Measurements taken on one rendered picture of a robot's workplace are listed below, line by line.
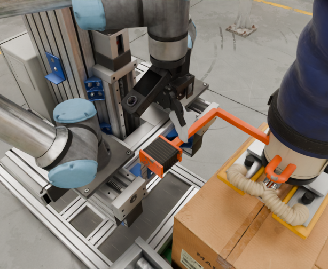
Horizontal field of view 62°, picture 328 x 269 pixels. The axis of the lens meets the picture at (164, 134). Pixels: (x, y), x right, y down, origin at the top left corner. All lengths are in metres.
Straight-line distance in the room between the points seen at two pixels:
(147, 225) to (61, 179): 1.07
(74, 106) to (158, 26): 0.41
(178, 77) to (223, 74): 2.58
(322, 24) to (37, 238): 1.93
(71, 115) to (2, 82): 2.71
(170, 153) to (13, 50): 0.77
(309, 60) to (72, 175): 0.58
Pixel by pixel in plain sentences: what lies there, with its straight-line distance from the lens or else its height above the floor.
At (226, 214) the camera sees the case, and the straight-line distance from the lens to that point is 0.95.
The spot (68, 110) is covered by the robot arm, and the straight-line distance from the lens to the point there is 0.81.
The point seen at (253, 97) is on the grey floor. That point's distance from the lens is 2.94.
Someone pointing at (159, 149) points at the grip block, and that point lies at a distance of 0.74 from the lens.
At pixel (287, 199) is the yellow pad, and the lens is 0.88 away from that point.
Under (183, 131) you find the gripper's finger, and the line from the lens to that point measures 0.61.
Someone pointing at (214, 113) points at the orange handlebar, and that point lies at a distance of 0.87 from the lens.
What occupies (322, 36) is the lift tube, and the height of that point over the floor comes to 1.54.
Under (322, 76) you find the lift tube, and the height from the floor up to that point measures 1.47.
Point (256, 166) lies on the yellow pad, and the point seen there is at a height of 1.08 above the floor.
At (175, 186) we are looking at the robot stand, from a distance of 1.85.
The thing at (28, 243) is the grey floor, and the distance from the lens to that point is 2.10.
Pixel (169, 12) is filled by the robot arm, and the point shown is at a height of 1.59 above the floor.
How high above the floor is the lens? 1.78
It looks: 47 degrees down
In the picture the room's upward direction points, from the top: straight up
